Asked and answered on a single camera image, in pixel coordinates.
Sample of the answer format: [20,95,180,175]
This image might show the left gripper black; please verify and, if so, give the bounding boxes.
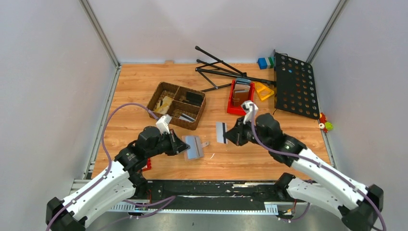
[146,128,190,158]

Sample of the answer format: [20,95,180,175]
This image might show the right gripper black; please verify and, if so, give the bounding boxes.
[223,116,270,149]

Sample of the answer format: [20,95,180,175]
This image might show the white card with magnetic stripe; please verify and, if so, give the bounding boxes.
[216,122,228,144]

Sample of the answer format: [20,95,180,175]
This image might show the grey VIP credit card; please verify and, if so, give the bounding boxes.
[179,114,195,123]

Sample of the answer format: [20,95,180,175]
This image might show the black credit card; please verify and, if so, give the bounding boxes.
[182,100,202,107]
[186,91,204,104]

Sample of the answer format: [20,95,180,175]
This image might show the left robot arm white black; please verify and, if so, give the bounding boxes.
[46,126,190,231]

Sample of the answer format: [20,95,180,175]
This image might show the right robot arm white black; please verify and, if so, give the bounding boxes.
[224,114,387,231]

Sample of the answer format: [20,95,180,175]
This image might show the cards in basket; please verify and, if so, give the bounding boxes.
[154,96,173,115]

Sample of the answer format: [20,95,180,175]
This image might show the red plastic bin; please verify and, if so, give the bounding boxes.
[227,80,255,116]

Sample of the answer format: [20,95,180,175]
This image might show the red white window toy block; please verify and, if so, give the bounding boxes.
[142,158,152,171]

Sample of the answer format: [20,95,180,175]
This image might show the brown wallet in bin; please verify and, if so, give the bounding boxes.
[232,84,250,107]

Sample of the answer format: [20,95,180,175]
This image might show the brown wicker divided basket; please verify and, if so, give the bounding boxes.
[147,82,206,130]

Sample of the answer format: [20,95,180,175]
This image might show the yellow plastic triangle toy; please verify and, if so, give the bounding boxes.
[255,82,275,101]

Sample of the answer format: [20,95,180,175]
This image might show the black folding stand legs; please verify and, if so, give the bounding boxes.
[194,46,277,91]

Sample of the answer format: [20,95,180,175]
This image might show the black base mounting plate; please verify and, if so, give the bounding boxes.
[131,180,296,211]

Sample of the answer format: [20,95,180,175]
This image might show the black perforated music stand tray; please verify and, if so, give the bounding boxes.
[273,52,320,119]

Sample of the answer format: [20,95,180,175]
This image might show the blue green white blocks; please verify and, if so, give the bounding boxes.
[257,57,275,70]

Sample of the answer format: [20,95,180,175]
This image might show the red green toy pieces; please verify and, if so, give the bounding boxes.
[319,113,333,133]

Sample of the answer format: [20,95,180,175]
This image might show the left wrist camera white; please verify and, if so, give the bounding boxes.
[156,114,172,134]

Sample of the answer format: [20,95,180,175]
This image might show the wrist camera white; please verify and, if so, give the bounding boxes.
[241,100,258,124]
[156,114,172,134]

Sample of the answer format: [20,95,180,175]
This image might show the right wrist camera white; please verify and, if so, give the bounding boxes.
[241,100,258,124]

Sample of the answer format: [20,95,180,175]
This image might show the aluminium frame rail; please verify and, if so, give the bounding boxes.
[67,179,358,216]

